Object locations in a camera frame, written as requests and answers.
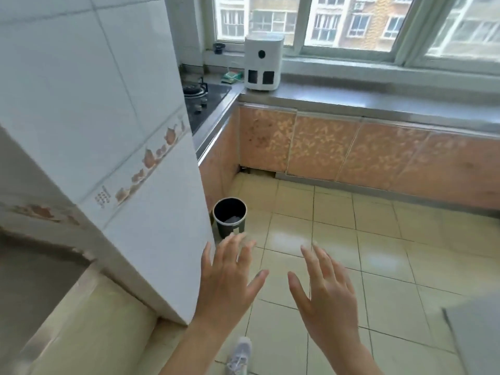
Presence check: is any person's left hand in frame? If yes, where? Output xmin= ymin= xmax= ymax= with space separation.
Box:
xmin=195 ymin=232 xmax=270 ymax=326

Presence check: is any person's right hand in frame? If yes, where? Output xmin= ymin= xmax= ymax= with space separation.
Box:
xmin=287 ymin=243 xmax=363 ymax=350

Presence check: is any person's left forearm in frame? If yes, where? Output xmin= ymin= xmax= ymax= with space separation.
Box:
xmin=159 ymin=321 xmax=240 ymax=375

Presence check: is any person's right forearm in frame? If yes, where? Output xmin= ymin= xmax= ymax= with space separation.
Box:
xmin=317 ymin=339 xmax=386 ymax=375

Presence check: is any black waste bin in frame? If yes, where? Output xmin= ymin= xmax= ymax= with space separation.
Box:
xmin=212 ymin=197 xmax=248 ymax=241

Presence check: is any white sneaker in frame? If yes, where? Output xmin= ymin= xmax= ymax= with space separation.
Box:
xmin=225 ymin=336 xmax=253 ymax=375

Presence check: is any orange patterned cabinet door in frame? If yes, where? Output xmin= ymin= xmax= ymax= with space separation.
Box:
xmin=402 ymin=130 xmax=500 ymax=212
xmin=286 ymin=113 xmax=363 ymax=182
xmin=337 ymin=121 xmax=431 ymax=192
xmin=239 ymin=105 xmax=298 ymax=174

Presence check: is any black gas stove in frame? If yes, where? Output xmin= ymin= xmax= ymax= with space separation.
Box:
xmin=181 ymin=77 xmax=233 ymax=134

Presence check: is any grey flat panel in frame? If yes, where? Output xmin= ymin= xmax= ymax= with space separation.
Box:
xmin=441 ymin=292 xmax=500 ymax=375

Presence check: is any white air fryer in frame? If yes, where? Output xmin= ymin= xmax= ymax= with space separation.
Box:
xmin=245 ymin=34 xmax=283 ymax=92

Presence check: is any white framed window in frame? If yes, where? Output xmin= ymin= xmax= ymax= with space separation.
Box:
xmin=203 ymin=0 xmax=500 ymax=74

